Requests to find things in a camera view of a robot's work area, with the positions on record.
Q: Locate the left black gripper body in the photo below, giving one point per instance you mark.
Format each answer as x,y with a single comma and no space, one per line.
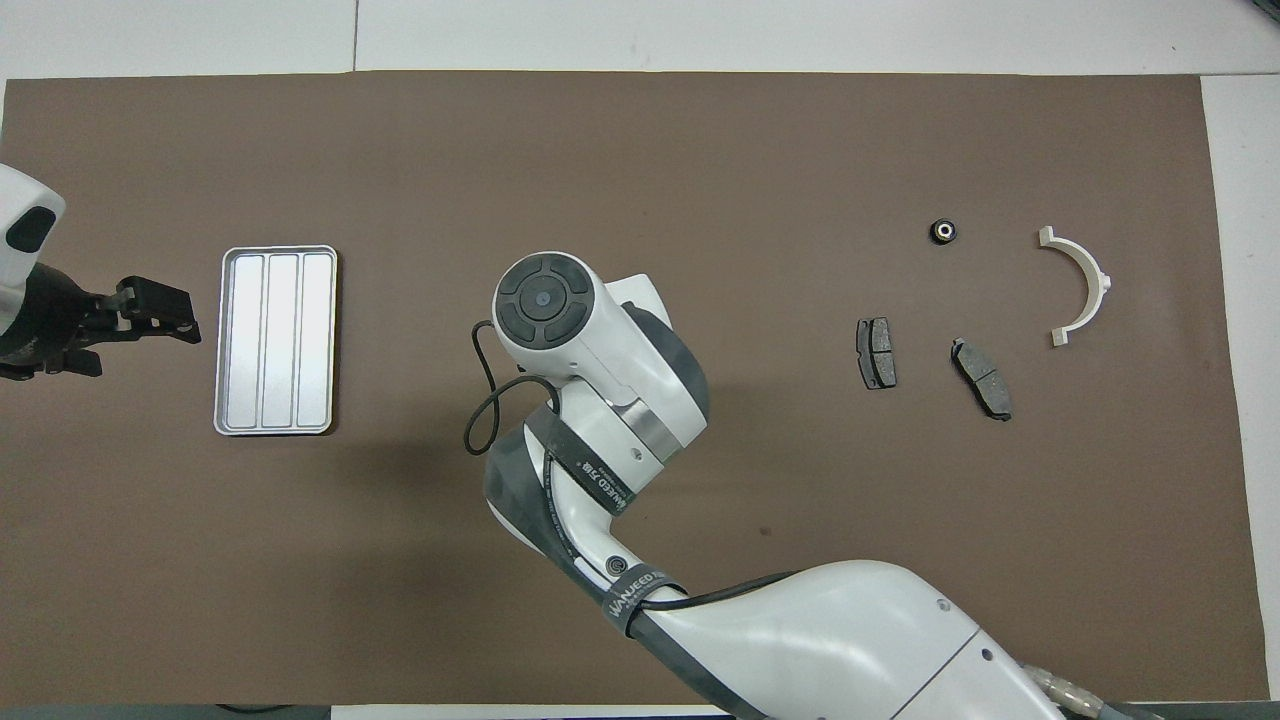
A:
50,320

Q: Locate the large black bearing gear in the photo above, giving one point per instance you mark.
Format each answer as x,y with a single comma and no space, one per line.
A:
944,232

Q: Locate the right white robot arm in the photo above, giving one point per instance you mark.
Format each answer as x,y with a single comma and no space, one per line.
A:
800,640

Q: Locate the silver metal tray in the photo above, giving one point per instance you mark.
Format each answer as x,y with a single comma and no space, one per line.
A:
280,340

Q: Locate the brown table mat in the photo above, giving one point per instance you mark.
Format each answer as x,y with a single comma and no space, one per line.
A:
640,150

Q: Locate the short grey brake pad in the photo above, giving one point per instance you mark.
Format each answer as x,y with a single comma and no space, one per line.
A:
875,350

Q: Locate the long grey brake pad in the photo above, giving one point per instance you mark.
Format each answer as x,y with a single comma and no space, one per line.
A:
982,380

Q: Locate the white semicircular bracket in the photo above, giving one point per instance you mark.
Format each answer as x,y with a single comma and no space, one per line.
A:
1075,255

